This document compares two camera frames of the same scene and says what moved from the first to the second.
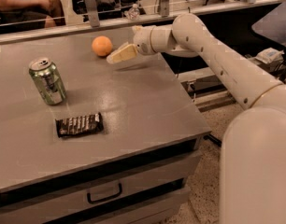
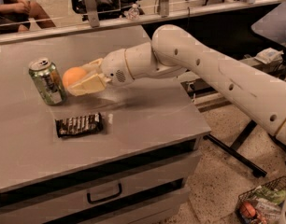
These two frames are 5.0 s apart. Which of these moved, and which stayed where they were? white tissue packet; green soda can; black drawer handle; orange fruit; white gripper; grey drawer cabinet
Moved: orange fruit; white gripper
Stayed: grey drawer cabinet; black drawer handle; white tissue packet; green soda can
